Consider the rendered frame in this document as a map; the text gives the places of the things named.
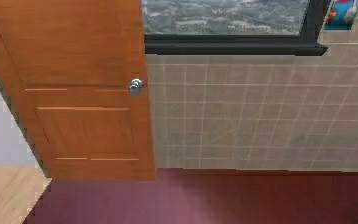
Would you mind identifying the silver round door knob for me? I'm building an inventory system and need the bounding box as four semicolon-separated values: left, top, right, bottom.
128;77;145;96

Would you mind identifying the black framed window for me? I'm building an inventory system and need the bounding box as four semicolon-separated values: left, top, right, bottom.
140;0;332;57

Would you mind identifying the brown wooden room door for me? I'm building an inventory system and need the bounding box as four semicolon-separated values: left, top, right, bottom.
0;0;157;182

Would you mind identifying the colourful framed wall picture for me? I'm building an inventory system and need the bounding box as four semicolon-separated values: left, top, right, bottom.
323;0;358;32

